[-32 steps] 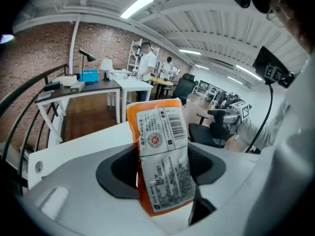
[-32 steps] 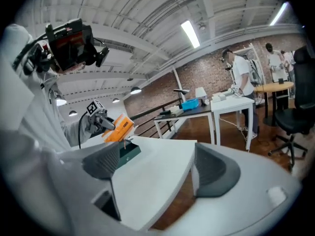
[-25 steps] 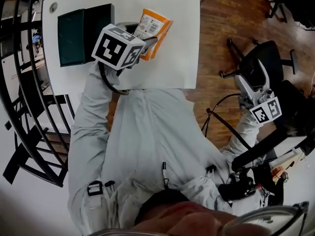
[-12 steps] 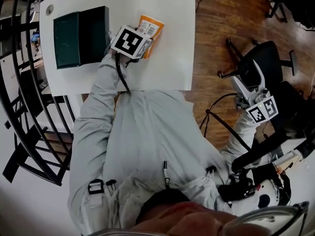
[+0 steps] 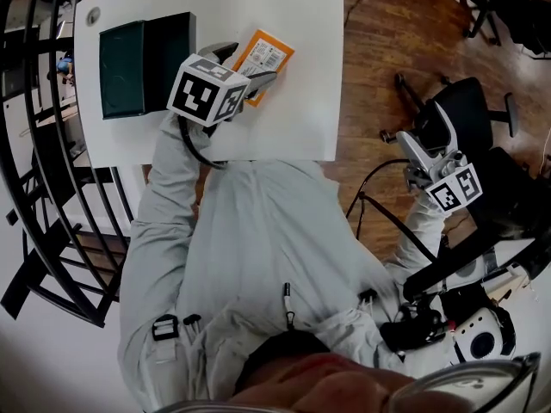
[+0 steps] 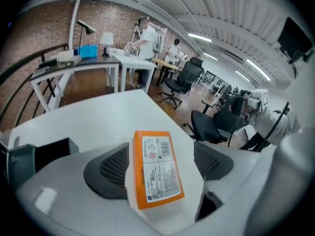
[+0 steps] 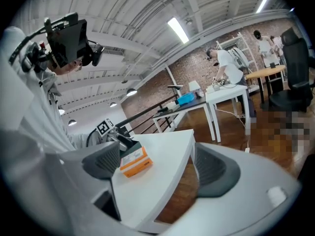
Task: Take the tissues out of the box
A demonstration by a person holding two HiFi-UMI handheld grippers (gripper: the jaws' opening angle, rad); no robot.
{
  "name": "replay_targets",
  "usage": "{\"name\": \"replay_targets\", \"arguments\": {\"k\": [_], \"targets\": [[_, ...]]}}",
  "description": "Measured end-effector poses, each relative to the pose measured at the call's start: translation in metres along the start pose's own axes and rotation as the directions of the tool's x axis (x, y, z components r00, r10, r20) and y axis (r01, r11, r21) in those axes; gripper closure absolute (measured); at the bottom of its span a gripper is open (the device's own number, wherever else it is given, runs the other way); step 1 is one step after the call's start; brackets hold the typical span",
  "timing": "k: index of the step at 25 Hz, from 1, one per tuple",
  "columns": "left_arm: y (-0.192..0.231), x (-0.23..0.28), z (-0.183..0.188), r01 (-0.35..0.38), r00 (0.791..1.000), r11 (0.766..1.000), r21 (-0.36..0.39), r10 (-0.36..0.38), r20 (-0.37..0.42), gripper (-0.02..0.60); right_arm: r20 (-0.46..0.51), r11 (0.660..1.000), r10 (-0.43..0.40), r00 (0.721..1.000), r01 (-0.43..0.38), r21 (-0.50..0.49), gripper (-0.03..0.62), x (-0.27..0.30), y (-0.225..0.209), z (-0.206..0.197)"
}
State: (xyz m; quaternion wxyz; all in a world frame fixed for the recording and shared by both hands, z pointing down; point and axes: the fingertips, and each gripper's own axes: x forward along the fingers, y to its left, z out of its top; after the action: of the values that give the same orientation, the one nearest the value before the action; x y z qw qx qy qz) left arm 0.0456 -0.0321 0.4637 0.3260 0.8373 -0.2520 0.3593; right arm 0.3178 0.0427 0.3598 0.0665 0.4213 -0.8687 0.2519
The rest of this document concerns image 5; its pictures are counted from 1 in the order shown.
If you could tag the round grey table grommet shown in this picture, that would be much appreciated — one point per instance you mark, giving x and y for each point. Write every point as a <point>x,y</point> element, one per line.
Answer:
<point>92,16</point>

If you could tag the jacket zipper pull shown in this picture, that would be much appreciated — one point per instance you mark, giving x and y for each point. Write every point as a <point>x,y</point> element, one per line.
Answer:
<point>287,303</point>

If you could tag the black swivel chair base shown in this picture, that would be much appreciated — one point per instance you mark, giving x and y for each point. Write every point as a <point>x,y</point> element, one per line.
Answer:
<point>516,11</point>

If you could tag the person's face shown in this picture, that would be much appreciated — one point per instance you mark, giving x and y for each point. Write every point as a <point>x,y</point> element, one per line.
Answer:
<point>327,385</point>

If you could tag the person's right forearm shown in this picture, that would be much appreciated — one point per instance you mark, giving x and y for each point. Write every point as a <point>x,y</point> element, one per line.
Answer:
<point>424,235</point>

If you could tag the white chest camera device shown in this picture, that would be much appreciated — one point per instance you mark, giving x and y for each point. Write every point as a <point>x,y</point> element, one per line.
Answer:
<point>480,338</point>

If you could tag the dark green box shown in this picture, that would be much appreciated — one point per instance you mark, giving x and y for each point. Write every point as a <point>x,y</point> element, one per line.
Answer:
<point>122,71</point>

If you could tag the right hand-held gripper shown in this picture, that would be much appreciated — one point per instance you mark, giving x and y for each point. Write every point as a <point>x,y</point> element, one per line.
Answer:
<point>452,183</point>

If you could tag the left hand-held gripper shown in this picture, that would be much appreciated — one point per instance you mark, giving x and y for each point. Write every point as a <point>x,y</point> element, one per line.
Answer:
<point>202,95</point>

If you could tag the person's left forearm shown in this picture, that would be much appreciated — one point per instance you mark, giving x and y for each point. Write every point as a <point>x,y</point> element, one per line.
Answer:
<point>170,179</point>

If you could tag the person's glasses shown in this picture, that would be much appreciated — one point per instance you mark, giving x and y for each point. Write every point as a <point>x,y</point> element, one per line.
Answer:
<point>469,385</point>

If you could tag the black metal railing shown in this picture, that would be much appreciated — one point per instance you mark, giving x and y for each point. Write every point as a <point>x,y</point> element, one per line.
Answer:
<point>41,196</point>

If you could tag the person's grey jacket torso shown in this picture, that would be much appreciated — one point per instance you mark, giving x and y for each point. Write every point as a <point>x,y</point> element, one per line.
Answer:
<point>267,239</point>

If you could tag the orange tissues packet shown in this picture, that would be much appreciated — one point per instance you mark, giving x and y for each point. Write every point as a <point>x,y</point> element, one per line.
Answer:
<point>268,51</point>

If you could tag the black office chair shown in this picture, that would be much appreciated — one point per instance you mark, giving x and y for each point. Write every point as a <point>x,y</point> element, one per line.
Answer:
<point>467,114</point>

